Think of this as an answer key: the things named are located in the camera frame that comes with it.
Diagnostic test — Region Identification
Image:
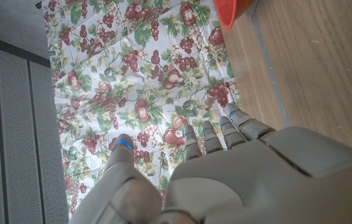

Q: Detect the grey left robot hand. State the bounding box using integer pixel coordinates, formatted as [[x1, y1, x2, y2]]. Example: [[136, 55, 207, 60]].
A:
[[68, 103, 352, 224]]

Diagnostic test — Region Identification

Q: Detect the red bowl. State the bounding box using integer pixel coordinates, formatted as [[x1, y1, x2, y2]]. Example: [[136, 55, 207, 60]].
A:
[[214, 0, 254, 31]]

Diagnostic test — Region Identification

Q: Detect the fruit print backdrop cloth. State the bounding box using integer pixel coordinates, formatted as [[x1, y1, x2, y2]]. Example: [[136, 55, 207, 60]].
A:
[[41, 0, 242, 218]]

